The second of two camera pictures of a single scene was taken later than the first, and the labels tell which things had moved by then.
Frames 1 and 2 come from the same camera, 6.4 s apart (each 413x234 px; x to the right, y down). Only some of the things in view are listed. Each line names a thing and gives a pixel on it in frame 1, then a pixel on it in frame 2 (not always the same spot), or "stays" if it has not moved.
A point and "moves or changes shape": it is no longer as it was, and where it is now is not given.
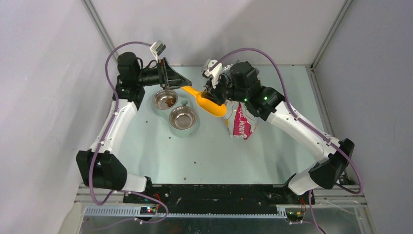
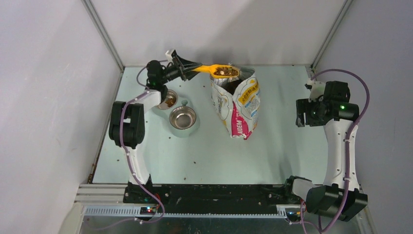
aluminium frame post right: x=311 y=68 stays
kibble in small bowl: x=170 y=102 stays
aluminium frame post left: x=101 y=28 stays
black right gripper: x=213 y=92 to x=303 y=106
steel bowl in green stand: x=182 y=117 stays
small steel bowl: x=165 y=99 stays
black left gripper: x=168 y=78 to x=184 y=68
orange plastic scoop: x=218 y=110 moves or changes shape
